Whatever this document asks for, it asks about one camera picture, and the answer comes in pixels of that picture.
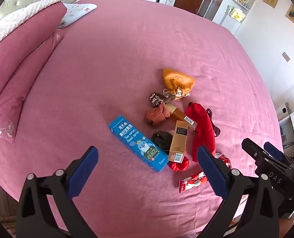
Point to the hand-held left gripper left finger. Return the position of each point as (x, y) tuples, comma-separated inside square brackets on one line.
[(83, 172)]

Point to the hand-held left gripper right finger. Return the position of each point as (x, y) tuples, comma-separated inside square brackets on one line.
[(211, 172)]

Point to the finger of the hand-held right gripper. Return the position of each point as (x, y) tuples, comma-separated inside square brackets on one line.
[(254, 151), (274, 152)]

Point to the red patterned candy packet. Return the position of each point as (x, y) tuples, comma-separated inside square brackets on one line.
[(225, 161)]

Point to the red snack wrapper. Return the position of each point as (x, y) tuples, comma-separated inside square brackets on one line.
[(191, 182)]

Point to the small red satin pouch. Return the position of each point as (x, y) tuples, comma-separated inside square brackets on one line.
[(179, 166)]

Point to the gold box with black label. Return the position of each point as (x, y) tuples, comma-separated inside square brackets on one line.
[(178, 142)]

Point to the red cloth pouch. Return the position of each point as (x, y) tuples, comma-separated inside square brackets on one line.
[(199, 124)]

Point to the black hair scrunchie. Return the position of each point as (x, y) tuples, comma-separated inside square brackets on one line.
[(161, 138)]

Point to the blue nasal spray box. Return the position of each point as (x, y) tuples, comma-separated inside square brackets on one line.
[(137, 143)]

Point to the gold box with barcode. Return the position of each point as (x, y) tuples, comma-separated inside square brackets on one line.
[(178, 112)]

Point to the reddish brown knitted cloth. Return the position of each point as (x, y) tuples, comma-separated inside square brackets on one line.
[(157, 115)]

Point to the white desk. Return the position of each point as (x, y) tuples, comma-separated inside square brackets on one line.
[(284, 129)]

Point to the pink embroidered pillow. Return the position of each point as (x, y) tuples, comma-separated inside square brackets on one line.
[(10, 109)]

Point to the yellow patterned box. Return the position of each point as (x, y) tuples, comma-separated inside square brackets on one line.
[(237, 13)]

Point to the large pink pillow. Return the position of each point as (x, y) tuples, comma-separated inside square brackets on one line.
[(18, 44)]

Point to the framed cartoon picture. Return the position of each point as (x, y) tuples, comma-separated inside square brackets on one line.
[(242, 1)]

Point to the frosted glass door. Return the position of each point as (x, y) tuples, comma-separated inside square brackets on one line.
[(214, 0)]

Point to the light blue patterned pillow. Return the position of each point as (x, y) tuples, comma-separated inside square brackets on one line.
[(77, 12)]

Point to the white bobble blanket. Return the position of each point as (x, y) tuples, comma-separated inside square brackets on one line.
[(25, 11)]

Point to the wall light switch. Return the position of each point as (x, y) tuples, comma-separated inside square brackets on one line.
[(285, 57)]

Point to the white wall shelf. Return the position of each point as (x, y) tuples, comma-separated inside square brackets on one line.
[(236, 26)]

